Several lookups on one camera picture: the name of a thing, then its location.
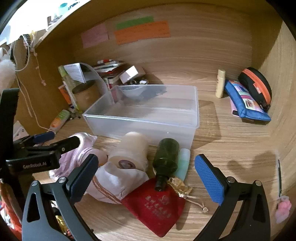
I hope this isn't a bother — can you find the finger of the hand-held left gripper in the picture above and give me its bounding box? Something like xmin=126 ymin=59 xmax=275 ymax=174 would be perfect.
xmin=13 ymin=131 xmax=55 ymax=149
xmin=23 ymin=136 xmax=81 ymax=160

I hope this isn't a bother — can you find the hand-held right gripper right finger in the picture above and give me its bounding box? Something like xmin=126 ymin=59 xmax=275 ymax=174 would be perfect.
xmin=193 ymin=153 xmax=271 ymax=241

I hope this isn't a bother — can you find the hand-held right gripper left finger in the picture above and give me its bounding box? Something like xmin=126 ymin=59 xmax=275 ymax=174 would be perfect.
xmin=22 ymin=153 xmax=100 ymax=241

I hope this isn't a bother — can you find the pink white cloth pouch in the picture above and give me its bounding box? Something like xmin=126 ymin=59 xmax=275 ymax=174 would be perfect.
xmin=48 ymin=132 xmax=109 ymax=183

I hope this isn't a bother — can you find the mint green tube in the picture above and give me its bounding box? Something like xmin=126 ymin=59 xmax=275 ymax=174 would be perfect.
xmin=173 ymin=148 xmax=191 ymax=182

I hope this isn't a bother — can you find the dark green bottle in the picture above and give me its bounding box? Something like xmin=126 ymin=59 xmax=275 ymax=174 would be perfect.
xmin=152 ymin=138 xmax=180 ymax=193

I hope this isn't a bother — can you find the cream round jar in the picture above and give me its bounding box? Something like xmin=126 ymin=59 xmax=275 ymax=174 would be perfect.
xmin=107 ymin=132 xmax=149 ymax=172

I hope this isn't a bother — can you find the clear plastic storage box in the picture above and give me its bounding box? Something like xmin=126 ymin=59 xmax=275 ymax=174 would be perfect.
xmin=82 ymin=85 xmax=200 ymax=149

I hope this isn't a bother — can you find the wooden desktop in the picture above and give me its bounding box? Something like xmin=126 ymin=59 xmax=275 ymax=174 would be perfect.
xmin=14 ymin=67 xmax=292 ymax=241

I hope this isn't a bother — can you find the orange green tube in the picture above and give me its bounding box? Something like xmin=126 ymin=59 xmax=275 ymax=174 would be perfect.
xmin=49 ymin=109 xmax=70 ymax=133

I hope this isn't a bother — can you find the white crumpled tissue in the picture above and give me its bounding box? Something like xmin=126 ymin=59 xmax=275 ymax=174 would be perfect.
xmin=87 ymin=161 xmax=149 ymax=204

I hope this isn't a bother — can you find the gold foil wrapper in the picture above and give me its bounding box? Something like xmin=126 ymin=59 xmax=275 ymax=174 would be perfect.
xmin=167 ymin=176 xmax=193 ymax=198

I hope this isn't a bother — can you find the orange booklet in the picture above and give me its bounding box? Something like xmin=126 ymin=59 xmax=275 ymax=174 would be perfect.
xmin=58 ymin=84 xmax=74 ymax=109

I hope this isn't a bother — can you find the brown mug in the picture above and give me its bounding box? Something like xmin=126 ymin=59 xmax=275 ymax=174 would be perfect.
xmin=72 ymin=71 xmax=110 ymax=113

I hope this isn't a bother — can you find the orange red cloth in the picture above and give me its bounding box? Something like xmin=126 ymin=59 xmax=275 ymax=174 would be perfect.
xmin=0 ymin=185 xmax=23 ymax=241

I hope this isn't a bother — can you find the white paper receipt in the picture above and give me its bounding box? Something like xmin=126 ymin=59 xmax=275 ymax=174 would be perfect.
xmin=63 ymin=62 xmax=86 ymax=84

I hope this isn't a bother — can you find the white plush toy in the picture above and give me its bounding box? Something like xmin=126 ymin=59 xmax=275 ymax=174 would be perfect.
xmin=0 ymin=58 xmax=16 ymax=80

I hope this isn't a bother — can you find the pink plush topped pen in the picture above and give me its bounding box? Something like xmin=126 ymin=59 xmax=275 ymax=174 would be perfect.
xmin=275 ymin=159 xmax=292 ymax=224

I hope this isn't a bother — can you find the clear plastic cup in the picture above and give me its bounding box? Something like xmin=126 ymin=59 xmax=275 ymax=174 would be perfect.
xmin=119 ymin=85 xmax=144 ymax=98

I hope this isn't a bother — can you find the stack of booklets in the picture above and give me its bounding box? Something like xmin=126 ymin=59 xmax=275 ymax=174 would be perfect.
xmin=92 ymin=59 xmax=126 ymax=85

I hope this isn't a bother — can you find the blue pencil case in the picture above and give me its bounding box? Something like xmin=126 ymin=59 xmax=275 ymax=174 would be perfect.
xmin=224 ymin=80 xmax=271 ymax=122

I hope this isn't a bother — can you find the small white box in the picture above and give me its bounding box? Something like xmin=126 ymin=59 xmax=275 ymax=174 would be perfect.
xmin=120 ymin=65 xmax=139 ymax=84

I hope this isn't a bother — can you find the cream lotion tube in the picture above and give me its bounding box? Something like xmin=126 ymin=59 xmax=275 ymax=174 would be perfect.
xmin=215 ymin=69 xmax=226 ymax=99

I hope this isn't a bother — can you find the black orange zip case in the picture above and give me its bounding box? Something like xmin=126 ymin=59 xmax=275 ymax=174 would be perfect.
xmin=238 ymin=67 xmax=273 ymax=113

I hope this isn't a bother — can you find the pink sticky note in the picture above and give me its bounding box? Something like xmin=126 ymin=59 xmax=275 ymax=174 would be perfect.
xmin=81 ymin=23 xmax=110 ymax=49

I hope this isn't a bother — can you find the orange sticky note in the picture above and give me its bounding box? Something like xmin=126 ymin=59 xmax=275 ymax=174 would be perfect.
xmin=114 ymin=21 xmax=171 ymax=45

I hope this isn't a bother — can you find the green sticky note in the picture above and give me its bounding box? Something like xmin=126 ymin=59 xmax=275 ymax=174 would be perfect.
xmin=116 ymin=16 xmax=154 ymax=30

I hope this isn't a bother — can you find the white string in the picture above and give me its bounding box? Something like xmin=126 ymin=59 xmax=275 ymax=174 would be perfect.
xmin=13 ymin=30 xmax=51 ymax=131

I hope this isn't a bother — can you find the red drawstring pouch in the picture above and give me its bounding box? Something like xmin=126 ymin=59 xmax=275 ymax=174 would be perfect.
xmin=121 ymin=177 xmax=186 ymax=238

